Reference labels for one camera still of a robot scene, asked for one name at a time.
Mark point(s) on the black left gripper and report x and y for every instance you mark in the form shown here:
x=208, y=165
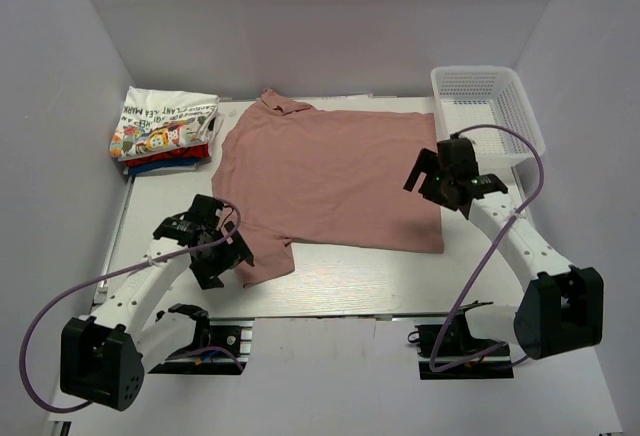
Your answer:
x=235, y=253

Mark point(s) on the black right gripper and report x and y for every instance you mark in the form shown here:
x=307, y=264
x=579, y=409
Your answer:
x=427, y=163

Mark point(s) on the pink pixel-print t-shirt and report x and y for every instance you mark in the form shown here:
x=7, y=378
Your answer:
x=301, y=174

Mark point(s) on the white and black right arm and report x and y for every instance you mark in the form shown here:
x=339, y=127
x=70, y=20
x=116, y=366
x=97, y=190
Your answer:
x=562, y=309

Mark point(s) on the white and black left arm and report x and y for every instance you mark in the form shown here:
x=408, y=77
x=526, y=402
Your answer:
x=106, y=355

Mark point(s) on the red folded t-shirt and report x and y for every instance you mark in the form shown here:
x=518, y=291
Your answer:
x=197, y=152

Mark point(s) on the white plastic mesh basket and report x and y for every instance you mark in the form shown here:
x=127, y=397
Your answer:
x=475, y=95

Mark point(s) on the blue folded t-shirt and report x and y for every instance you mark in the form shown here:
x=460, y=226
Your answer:
x=163, y=166

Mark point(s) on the white cartoon-print folded t-shirt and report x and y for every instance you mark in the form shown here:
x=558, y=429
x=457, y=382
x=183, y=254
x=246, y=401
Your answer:
x=158, y=121

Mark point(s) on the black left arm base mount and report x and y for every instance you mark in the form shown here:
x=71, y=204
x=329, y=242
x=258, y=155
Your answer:
x=230, y=342

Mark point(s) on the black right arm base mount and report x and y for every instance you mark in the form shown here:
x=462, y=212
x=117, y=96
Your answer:
x=457, y=344

